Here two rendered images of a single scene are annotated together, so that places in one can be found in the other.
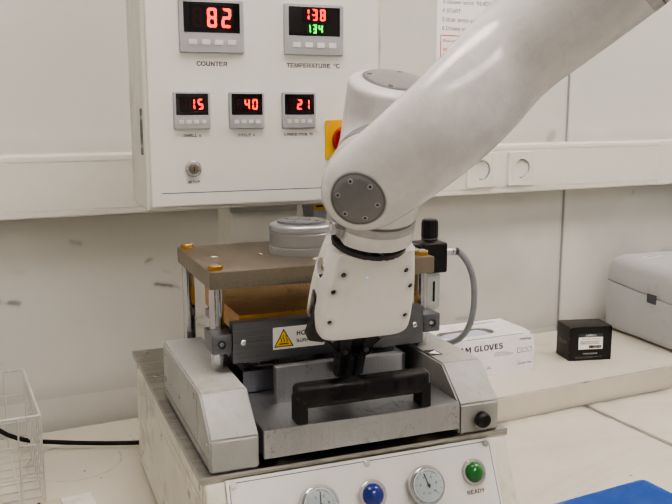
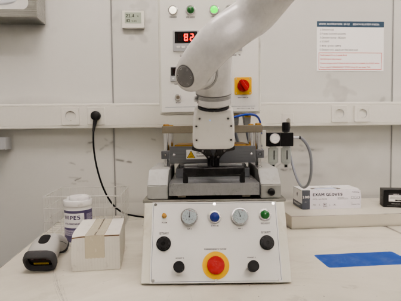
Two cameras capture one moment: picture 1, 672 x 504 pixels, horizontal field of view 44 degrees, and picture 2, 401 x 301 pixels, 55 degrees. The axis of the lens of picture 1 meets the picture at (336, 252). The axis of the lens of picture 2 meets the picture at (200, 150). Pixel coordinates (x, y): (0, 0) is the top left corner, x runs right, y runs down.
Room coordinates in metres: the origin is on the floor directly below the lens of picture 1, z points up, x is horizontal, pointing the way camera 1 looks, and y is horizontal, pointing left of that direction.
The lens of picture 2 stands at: (-0.05, -0.34, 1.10)
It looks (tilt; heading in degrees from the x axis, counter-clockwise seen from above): 3 degrees down; 22
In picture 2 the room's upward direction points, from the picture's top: 1 degrees counter-clockwise
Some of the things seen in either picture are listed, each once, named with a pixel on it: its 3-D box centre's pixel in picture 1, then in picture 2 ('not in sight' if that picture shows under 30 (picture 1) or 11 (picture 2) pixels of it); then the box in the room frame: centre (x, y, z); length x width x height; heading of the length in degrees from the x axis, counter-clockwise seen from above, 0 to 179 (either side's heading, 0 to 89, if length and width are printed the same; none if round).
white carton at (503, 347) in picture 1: (465, 349); (326, 196); (1.52, -0.25, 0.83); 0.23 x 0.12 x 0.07; 114
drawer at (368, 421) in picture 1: (316, 373); (212, 175); (0.95, 0.02, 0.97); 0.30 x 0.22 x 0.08; 22
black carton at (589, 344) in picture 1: (583, 339); (393, 197); (1.60, -0.49, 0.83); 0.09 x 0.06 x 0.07; 99
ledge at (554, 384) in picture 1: (563, 365); (383, 210); (1.61, -0.46, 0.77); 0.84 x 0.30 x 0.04; 116
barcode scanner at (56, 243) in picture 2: not in sight; (49, 246); (0.74, 0.41, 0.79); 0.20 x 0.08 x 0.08; 26
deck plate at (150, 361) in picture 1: (294, 386); (211, 186); (1.03, 0.05, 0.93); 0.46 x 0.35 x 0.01; 22
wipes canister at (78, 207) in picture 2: not in sight; (78, 219); (0.90, 0.45, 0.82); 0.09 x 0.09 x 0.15
